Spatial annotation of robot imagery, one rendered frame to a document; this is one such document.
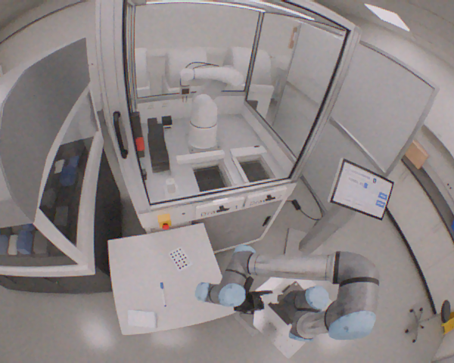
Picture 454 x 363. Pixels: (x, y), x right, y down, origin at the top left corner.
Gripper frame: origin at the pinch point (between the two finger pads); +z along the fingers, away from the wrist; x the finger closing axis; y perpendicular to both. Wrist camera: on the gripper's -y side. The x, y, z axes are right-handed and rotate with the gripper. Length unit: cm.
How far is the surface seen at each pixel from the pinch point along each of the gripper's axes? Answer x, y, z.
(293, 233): -30, -104, 92
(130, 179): 4, -34, -72
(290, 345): -17.5, 21.2, 26.5
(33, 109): 21, -20, -121
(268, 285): -12.1, -16.0, 13.8
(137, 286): -45, -12, -50
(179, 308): -36.6, -3.2, -27.9
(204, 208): -5, -51, -31
